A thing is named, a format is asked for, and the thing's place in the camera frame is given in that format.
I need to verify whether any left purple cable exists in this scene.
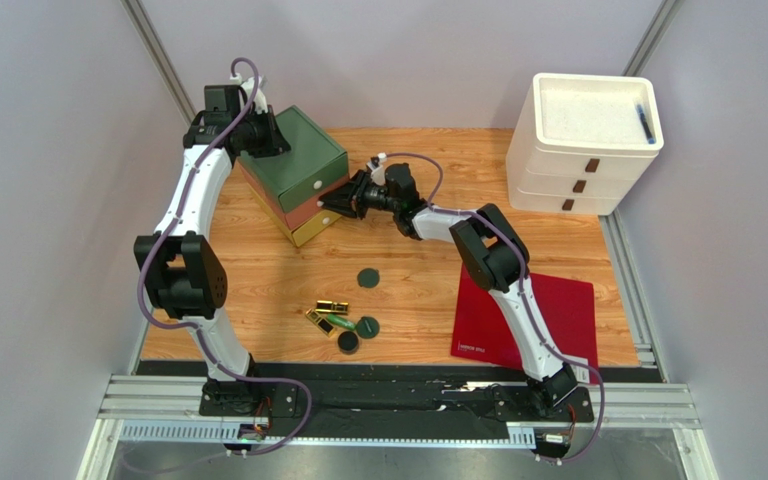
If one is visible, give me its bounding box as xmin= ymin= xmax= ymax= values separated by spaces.
xmin=136 ymin=57 xmax=314 ymax=458

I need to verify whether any white three-drawer organizer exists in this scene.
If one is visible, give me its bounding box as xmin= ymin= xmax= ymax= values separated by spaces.
xmin=506 ymin=73 xmax=665 ymax=216

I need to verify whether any green lipstick tube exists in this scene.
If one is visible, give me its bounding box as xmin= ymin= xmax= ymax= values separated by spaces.
xmin=326 ymin=313 xmax=356 ymax=331

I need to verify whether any gold rectangular case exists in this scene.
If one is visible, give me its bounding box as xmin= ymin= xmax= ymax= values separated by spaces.
xmin=314 ymin=300 xmax=350 ymax=315
xmin=304 ymin=308 xmax=337 ymax=337

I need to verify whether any dark green round compact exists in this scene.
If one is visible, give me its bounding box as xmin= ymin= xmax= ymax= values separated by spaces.
xmin=356 ymin=268 xmax=381 ymax=289

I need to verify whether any pink drawer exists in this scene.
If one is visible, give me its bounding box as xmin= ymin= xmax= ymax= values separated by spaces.
xmin=242 ymin=169 xmax=349 ymax=231

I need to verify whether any black round compact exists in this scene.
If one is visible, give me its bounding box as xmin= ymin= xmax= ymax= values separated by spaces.
xmin=337 ymin=331 xmax=360 ymax=355

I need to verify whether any aluminium frame rail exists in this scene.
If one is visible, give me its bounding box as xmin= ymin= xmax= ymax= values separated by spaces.
xmin=95 ymin=375 xmax=718 ymax=479

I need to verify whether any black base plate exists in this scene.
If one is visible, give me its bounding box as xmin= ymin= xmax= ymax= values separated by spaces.
xmin=198 ymin=361 xmax=664 ymax=441

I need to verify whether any gold rectangular case lower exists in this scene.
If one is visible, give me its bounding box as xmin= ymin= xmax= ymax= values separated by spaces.
xmin=304 ymin=308 xmax=337 ymax=337

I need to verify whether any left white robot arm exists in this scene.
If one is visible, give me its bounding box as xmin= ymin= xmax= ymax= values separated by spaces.
xmin=134 ymin=76 xmax=291 ymax=408

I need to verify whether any yellow bottom drawer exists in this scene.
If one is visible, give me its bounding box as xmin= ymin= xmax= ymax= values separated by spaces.
xmin=252 ymin=193 xmax=340 ymax=248

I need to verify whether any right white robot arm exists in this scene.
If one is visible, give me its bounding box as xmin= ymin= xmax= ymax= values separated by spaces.
xmin=319 ymin=163 xmax=578 ymax=409

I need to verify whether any blue pen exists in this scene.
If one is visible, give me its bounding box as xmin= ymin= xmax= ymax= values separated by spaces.
xmin=635 ymin=104 xmax=656 ymax=145

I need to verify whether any gold rectangular case upper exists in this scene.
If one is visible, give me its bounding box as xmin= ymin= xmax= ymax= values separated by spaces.
xmin=314 ymin=300 xmax=350 ymax=315

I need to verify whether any green top drawer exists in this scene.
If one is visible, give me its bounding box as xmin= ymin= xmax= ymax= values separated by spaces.
xmin=238 ymin=105 xmax=348 ymax=212

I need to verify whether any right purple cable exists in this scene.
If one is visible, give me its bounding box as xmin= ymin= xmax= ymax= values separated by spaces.
xmin=371 ymin=152 xmax=608 ymax=465

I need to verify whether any red mirror board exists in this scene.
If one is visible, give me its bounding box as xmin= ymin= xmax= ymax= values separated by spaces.
xmin=450 ymin=267 xmax=598 ymax=371

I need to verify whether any purple cable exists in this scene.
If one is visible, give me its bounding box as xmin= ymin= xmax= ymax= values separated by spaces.
xmin=136 ymin=57 xmax=314 ymax=458
xmin=371 ymin=152 xmax=608 ymax=465

